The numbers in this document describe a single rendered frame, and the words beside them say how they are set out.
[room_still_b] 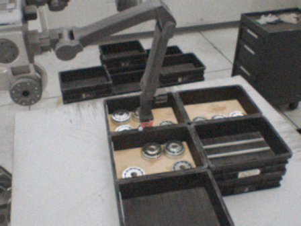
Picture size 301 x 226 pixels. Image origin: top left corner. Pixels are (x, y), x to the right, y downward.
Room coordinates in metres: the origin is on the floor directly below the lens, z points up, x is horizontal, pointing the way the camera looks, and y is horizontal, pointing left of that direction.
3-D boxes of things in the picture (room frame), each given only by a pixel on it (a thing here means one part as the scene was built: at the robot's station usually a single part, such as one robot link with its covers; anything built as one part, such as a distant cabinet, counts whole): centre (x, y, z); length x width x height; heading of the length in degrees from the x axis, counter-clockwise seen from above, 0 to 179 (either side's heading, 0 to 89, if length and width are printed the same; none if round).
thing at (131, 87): (2.40, 0.15, 0.31); 0.40 x 0.30 x 0.34; 107
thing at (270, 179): (1.15, -0.41, 0.76); 0.40 x 0.30 x 0.12; 101
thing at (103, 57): (2.78, 0.27, 0.37); 0.40 x 0.30 x 0.45; 107
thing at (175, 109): (1.37, 0.04, 0.87); 0.40 x 0.30 x 0.11; 101
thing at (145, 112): (1.30, 0.03, 0.99); 0.10 x 0.07 x 0.07; 11
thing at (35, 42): (1.06, 0.40, 1.45); 0.09 x 0.08 x 0.12; 17
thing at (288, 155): (1.15, -0.41, 0.92); 0.40 x 0.30 x 0.02; 101
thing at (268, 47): (2.74, -1.15, 0.45); 0.60 x 0.45 x 0.90; 107
